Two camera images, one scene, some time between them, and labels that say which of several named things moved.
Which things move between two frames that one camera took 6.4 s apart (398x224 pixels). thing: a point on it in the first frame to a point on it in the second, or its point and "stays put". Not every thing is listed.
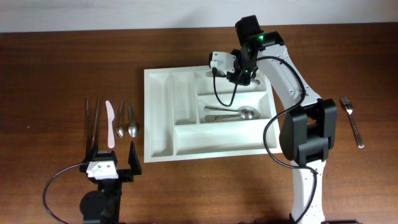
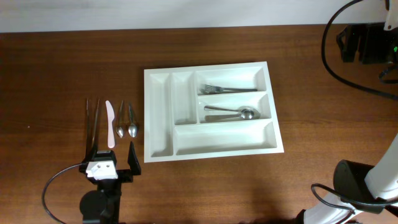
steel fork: x=349 y=107 to x=211 y=91
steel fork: x=220 y=74 to x=220 y=89
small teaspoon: x=119 y=129 stays put
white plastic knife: x=111 y=113 stays put
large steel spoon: x=246 y=115 stays put
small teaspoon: x=132 y=128 stays put
